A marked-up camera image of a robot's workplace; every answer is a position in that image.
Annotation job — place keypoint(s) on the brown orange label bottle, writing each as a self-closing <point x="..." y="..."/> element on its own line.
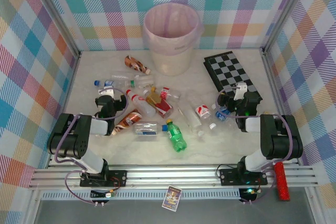
<point x="128" y="120"/>

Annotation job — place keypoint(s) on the clear bottle white cap blue label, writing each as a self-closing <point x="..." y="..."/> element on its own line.
<point x="220" y="115"/>

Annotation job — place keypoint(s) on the white bottle red cap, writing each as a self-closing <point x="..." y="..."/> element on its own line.
<point x="143" y="106"/>

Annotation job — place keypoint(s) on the clear bottle blue cap apple label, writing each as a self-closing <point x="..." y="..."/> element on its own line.
<point x="147" y="128"/>

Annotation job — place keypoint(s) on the clear bottle red white label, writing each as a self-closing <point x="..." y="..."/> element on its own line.
<point x="202" y="110"/>

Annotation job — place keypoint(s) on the yellow red label bottle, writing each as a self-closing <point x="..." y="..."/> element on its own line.
<point x="160" y="104"/>

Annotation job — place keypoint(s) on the tall clear bottle white cap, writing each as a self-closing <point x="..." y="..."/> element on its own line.
<point x="191" y="121"/>

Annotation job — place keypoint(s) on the green bottle yellow cap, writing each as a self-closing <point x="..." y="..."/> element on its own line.
<point x="176" y="137"/>

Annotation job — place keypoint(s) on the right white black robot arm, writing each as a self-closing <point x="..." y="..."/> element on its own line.
<point x="278" y="134"/>

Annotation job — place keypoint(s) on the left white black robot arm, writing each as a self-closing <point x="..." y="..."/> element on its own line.
<point x="93" y="161"/>

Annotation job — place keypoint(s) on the white plastic waste bin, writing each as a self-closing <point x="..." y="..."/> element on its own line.
<point x="172" y="61"/>

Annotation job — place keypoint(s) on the purple translucent bin liner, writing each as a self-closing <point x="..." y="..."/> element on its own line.
<point x="157" y="43"/>

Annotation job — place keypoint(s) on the clear bottle green cap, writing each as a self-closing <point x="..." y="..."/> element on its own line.
<point x="123" y="77"/>

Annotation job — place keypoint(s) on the black grey folding chessboard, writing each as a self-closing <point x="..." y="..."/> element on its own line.
<point x="231" y="72"/>

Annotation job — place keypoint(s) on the brown label bottle beige cap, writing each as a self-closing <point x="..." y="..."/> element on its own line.
<point x="135" y="64"/>

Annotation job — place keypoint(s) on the small left circuit board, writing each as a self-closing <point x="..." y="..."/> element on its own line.
<point x="102" y="194"/>

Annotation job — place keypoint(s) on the small circuit board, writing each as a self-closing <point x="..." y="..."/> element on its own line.
<point x="102" y="194"/>
<point x="249" y="192"/>

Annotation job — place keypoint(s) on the small right circuit board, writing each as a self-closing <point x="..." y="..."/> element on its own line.
<point x="249" y="192"/>

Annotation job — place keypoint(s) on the colourful trading card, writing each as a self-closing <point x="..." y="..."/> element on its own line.
<point x="172" y="197"/>

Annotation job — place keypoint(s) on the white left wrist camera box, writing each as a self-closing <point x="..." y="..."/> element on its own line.
<point x="108" y="91"/>

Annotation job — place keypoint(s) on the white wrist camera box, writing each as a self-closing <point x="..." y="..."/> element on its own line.
<point x="108" y="91"/>
<point x="241" y="90"/>

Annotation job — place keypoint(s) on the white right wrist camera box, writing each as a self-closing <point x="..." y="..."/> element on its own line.
<point x="241" y="90"/>

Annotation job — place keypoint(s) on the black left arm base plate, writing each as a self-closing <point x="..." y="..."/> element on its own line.
<point x="116" y="178"/>

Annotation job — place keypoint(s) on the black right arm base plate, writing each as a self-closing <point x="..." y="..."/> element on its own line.
<point x="229" y="176"/>

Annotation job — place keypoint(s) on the aluminium mounting rail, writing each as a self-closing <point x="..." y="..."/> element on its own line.
<point x="170" y="175"/>

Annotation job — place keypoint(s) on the aluminium frame post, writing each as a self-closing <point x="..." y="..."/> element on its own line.
<point x="286" y="11"/>
<point x="56" y="15"/>

